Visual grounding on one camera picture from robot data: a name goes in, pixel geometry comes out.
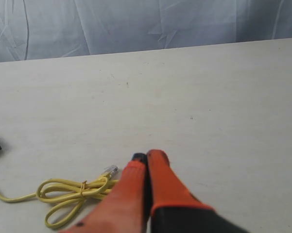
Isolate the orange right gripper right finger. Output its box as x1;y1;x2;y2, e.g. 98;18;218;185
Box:
147;150;246;233

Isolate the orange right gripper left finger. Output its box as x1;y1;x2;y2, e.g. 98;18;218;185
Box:
62;153;147;233

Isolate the yellow ethernet cable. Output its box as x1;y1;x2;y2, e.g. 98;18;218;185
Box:
0;164;120;230

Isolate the white backdrop curtain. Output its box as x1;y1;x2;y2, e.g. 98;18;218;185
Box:
0;0;292;62

